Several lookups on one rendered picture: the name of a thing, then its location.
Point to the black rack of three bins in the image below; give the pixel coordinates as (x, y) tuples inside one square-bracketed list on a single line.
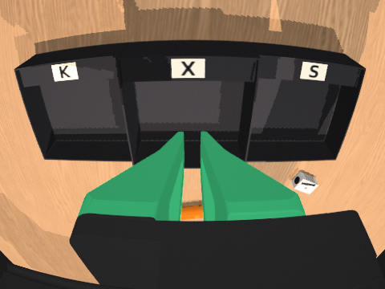
[(305, 100)]

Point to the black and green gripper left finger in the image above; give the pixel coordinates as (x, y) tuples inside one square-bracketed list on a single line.
[(146, 188)]

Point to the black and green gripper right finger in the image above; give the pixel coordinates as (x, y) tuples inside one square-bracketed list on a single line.
[(238, 190)]

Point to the orange aa battery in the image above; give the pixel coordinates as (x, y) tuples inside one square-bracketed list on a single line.
[(191, 212)]

